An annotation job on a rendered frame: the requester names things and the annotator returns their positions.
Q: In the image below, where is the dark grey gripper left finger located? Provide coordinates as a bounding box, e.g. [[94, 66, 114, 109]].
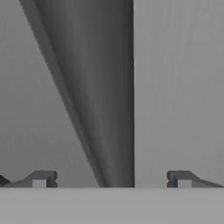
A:
[[0, 170, 59, 188]]

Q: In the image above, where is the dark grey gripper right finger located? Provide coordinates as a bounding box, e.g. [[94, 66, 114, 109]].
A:
[[166, 170, 224, 188]]

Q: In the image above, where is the grey steel fridge door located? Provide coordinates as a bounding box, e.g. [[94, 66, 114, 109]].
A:
[[133, 0, 224, 188]]

